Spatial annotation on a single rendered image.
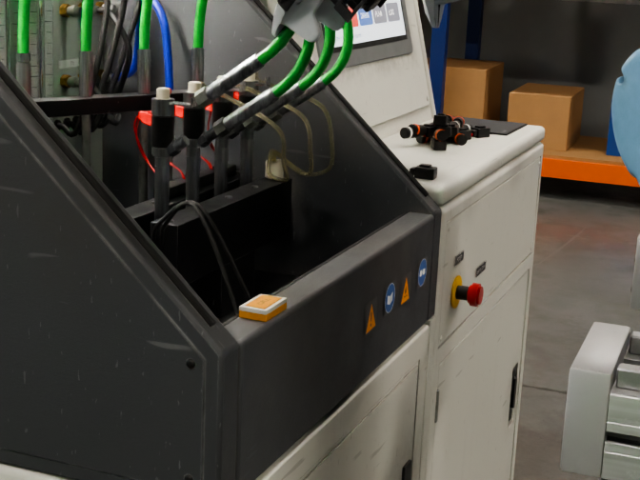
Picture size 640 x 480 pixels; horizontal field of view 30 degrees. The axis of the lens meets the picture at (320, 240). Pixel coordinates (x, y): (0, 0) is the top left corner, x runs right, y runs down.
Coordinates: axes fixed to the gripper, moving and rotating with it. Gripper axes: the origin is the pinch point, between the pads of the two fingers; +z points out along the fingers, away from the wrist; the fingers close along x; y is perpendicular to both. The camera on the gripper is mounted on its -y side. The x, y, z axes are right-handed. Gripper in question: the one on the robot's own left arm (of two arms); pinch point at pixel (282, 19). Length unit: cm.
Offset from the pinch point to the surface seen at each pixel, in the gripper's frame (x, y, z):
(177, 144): -7.0, 1.2, 18.8
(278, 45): -1.8, 2.1, 1.5
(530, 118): 466, -4, 263
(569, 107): 473, 6, 245
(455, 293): 35, 37, 35
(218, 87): -4.6, 0.2, 10.0
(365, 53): 60, -4, 36
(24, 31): -8.6, -23.0, 24.6
